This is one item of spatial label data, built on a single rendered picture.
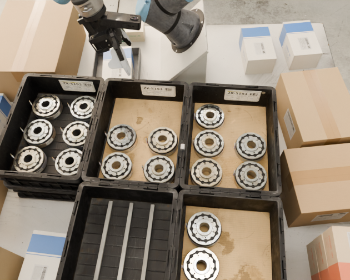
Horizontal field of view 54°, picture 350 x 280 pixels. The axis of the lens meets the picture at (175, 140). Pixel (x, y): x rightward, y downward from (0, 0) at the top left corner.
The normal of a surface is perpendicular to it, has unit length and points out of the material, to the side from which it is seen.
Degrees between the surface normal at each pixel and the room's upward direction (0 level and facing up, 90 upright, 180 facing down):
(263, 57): 0
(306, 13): 0
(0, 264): 90
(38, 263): 0
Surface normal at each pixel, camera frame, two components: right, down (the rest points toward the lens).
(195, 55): -0.75, -0.30
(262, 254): -0.04, -0.49
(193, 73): 0.03, 0.87
